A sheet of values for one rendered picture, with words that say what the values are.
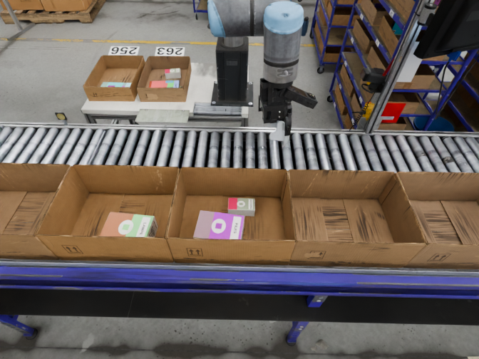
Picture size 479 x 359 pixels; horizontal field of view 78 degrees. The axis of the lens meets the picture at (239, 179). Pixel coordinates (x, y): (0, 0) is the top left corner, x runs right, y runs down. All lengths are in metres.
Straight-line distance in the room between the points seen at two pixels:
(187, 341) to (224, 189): 1.02
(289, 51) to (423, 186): 0.79
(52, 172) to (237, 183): 0.69
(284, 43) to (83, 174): 0.86
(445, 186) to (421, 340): 1.06
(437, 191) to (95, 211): 1.32
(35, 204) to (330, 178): 1.14
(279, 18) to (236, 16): 0.16
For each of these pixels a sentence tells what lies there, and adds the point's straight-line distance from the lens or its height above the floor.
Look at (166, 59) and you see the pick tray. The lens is 2.22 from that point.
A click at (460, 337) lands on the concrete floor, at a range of 2.27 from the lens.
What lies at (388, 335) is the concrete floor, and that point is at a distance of 2.07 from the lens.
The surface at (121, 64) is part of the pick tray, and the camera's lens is 2.33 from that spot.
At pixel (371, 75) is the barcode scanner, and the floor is 1.08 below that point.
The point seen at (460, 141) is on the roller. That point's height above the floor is 0.75.
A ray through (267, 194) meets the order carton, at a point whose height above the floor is 0.90.
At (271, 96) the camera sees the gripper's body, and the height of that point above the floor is 1.37.
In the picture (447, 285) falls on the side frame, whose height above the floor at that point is 0.91.
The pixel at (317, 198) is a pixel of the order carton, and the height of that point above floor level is 0.89.
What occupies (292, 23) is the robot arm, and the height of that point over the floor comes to 1.56.
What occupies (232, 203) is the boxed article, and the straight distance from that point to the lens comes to 1.12.
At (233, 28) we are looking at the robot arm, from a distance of 0.88.
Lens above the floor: 1.84
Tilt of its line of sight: 50 degrees down
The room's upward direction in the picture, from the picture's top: 1 degrees clockwise
